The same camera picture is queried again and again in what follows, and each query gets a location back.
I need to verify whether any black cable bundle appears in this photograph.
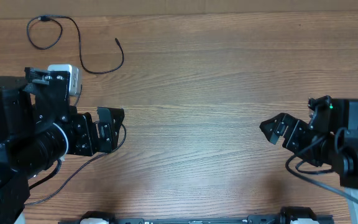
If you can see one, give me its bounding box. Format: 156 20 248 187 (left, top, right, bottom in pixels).
24 123 127 207

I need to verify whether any short black cable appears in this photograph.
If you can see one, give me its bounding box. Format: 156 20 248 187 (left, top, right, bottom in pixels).
26 14 125 75

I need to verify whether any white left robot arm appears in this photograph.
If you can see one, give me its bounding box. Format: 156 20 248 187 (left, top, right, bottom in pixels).
0 65 124 223

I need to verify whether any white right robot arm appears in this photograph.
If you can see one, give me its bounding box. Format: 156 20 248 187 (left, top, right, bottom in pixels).
259 96 358 223

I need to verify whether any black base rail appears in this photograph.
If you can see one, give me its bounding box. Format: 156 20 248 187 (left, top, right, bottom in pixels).
59 207 334 224

